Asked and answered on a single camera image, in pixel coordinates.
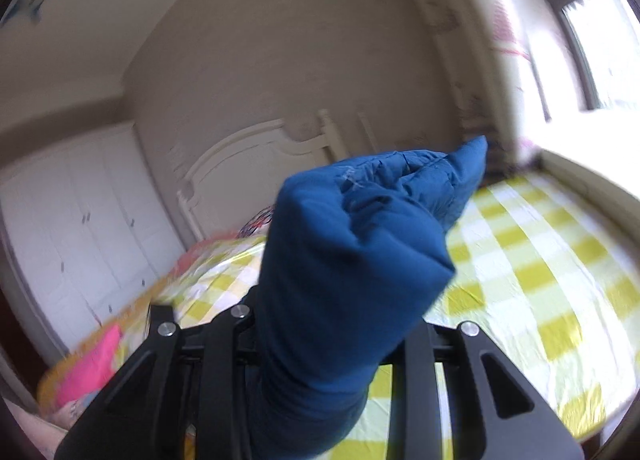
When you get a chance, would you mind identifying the pink pillow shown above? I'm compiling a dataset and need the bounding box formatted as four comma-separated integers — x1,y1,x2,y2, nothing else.
55,324,122,409

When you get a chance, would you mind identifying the colourful patterned pillow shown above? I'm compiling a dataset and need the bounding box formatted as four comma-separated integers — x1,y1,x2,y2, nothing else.
236,206,274,239

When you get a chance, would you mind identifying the window with dark frame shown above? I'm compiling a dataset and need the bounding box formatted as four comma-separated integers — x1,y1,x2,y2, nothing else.
547,0,639,108

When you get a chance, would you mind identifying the beige curtain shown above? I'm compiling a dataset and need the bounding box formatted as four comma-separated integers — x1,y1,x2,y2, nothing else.
414,0,544,183

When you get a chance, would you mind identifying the white bed headboard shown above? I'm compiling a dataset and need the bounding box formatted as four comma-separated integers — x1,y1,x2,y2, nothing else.
177,109,349,241

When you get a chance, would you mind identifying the blue puffer jacket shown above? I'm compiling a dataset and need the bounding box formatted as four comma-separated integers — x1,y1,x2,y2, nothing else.
247,137,488,459

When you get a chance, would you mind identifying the white wardrobe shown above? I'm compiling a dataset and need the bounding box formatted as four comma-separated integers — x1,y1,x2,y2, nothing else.
1,123,184,350

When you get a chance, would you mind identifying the yellow white checkered bedsheet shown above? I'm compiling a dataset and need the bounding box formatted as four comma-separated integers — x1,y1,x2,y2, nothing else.
37,172,639,440

